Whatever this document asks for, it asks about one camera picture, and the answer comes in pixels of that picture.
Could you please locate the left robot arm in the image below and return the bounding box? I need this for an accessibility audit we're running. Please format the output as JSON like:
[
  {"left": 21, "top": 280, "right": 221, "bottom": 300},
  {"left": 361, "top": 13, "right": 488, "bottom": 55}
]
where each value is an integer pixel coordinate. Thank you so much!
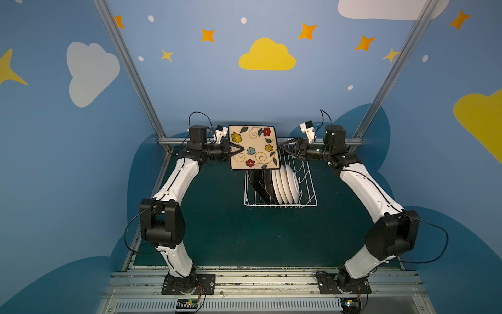
[{"left": 139, "top": 125, "right": 233, "bottom": 294}]

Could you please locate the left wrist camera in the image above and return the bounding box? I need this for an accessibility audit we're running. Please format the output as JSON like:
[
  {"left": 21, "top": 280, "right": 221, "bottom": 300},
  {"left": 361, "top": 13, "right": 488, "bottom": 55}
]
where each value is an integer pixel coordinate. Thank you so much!
[{"left": 214, "top": 125, "right": 228, "bottom": 144}]

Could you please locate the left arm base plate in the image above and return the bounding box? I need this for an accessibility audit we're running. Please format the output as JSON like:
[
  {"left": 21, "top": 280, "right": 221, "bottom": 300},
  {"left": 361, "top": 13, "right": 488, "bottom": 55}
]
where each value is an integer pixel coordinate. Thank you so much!
[{"left": 161, "top": 274, "right": 216, "bottom": 295}]

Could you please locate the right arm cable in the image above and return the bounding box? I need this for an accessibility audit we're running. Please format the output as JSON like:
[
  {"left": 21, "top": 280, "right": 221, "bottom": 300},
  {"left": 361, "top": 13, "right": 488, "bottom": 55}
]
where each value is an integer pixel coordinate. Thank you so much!
[{"left": 395, "top": 219, "right": 450, "bottom": 265}]

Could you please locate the controller board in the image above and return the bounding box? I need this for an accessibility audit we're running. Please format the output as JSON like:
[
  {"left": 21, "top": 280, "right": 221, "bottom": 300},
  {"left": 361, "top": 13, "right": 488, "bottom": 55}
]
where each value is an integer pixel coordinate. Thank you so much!
[
  {"left": 175, "top": 298, "right": 201, "bottom": 313},
  {"left": 341, "top": 298, "right": 362, "bottom": 314}
]

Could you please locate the white wire dish rack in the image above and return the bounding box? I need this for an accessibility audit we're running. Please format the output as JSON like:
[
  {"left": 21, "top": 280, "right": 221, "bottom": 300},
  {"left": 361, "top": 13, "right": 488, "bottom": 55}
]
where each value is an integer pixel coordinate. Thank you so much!
[{"left": 244, "top": 137, "right": 318, "bottom": 208}]

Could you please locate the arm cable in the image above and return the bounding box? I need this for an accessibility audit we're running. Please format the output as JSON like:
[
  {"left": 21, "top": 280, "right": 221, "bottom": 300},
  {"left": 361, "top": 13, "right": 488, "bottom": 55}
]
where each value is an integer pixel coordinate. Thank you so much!
[
  {"left": 123, "top": 207, "right": 162, "bottom": 255},
  {"left": 395, "top": 219, "right": 450, "bottom": 265}
]

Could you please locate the aluminium frame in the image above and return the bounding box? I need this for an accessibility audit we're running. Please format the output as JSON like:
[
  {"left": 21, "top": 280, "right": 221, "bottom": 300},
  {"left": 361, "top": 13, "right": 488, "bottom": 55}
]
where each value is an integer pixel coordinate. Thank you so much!
[{"left": 92, "top": 0, "right": 440, "bottom": 272}]

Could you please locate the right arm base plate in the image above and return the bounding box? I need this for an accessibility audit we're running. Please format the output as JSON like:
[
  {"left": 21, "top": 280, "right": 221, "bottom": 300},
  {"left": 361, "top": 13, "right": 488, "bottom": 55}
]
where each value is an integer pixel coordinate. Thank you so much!
[{"left": 315, "top": 271, "right": 371, "bottom": 294}]

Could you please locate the right controller board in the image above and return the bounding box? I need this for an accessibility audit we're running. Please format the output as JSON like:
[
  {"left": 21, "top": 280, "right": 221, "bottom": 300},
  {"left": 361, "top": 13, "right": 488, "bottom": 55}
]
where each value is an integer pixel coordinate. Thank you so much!
[{"left": 341, "top": 298, "right": 362, "bottom": 314}]

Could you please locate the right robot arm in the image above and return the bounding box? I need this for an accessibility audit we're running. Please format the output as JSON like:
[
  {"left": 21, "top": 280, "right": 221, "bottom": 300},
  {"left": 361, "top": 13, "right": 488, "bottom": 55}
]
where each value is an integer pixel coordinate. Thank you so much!
[{"left": 279, "top": 123, "right": 420, "bottom": 294}]

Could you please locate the left controller board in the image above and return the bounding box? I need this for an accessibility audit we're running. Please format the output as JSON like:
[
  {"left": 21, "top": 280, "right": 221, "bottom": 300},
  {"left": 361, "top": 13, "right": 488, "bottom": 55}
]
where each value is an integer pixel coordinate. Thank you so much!
[{"left": 175, "top": 298, "right": 201, "bottom": 313}]

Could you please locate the floral square plate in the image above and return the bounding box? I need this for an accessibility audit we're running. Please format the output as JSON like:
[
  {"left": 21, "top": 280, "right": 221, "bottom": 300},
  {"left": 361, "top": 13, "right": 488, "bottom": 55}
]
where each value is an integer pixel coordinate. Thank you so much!
[
  {"left": 229, "top": 125, "right": 281, "bottom": 171},
  {"left": 251, "top": 170, "right": 266, "bottom": 204}
]

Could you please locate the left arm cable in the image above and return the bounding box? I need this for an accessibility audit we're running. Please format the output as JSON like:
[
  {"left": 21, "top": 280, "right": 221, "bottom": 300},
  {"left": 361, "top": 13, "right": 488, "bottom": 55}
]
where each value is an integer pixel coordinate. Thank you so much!
[{"left": 123, "top": 207, "right": 162, "bottom": 255}]

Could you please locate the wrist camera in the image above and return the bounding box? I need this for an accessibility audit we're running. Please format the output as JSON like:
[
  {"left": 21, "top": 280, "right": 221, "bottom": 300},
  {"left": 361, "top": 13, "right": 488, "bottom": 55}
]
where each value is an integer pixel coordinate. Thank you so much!
[
  {"left": 299, "top": 120, "right": 316, "bottom": 144},
  {"left": 214, "top": 125, "right": 228, "bottom": 144}
]

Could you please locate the aluminium rail base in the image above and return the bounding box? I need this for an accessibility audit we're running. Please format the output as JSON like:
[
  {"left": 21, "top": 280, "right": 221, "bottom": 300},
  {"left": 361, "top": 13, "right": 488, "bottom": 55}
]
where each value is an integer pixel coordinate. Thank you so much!
[{"left": 97, "top": 266, "right": 435, "bottom": 313}]

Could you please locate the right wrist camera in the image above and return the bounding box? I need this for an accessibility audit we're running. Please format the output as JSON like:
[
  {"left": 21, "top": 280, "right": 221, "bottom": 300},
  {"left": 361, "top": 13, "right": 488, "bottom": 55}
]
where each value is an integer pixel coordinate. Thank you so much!
[{"left": 299, "top": 120, "right": 316, "bottom": 144}]

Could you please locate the white round plate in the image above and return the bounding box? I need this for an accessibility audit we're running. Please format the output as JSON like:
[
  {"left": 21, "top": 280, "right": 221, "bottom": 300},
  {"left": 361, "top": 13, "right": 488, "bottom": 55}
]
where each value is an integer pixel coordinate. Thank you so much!
[
  {"left": 276, "top": 165, "right": 293, "bottom": 204},
  {"left": 271, "top": 170, "right": 284, "bottom": 205},
  {"left": 281, "top": 165, "right": 297, "bottom": 204},
  {"left": 286, "top": 165, "right": 300, "bottom": 204}
]

